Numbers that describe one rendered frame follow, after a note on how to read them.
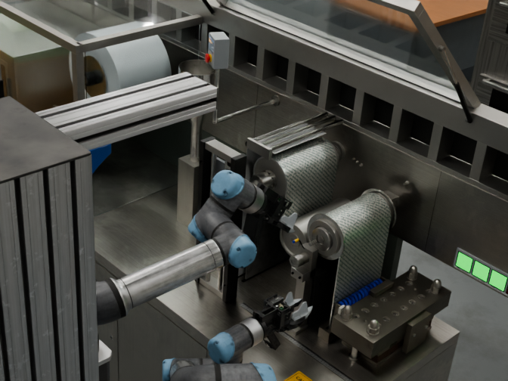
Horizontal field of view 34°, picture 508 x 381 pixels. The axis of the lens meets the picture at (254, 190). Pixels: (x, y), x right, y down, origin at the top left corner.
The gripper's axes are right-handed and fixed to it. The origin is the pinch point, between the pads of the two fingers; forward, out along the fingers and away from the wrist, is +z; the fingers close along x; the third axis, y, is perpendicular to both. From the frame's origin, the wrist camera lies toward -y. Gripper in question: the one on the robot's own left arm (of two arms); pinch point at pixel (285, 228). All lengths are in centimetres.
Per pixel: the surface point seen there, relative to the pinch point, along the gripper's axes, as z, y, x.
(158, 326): 30, -51, 44
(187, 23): 16, 46, 94
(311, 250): 19.0, -1.6, 0.2
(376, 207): 29.6, 20.0, -5.2
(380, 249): 41.4, 9.8, -7.9
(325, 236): 15.8, 4.0, -3.3
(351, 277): 34.5, -2.5, -7.9
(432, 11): 280, 177, 174
